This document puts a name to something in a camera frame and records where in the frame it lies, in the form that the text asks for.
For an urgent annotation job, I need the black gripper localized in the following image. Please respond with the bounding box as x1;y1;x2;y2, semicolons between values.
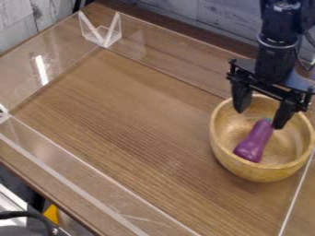
227;58;315;130

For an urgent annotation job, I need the clear acrylic corner bracket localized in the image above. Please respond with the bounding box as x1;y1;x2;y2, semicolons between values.
77;12;121;48

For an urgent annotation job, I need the purple toy eggplant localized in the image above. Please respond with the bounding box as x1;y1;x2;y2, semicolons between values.
233;118;273;163

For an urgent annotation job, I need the clear acrylic enclosure wall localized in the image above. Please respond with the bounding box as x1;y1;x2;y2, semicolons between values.
0;6;315;236

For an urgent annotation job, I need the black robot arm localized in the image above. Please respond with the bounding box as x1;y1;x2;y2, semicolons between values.
227;0;315;129

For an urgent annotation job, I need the brown wooden bowl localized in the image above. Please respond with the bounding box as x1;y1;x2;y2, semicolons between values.
209;95;315;183

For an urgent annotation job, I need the black cable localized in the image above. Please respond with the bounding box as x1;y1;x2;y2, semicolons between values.
0;210;59;236

